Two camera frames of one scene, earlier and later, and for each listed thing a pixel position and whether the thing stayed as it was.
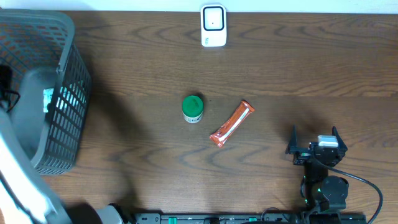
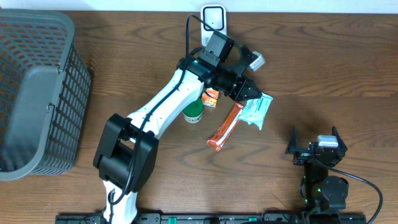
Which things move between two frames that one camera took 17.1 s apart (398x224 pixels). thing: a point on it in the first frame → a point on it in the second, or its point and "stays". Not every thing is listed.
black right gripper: (303, 154) stays
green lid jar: (192, 109) stays
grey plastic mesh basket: (49, 119) stays
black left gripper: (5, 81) → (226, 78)
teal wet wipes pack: (47, 98) → (255, 109)
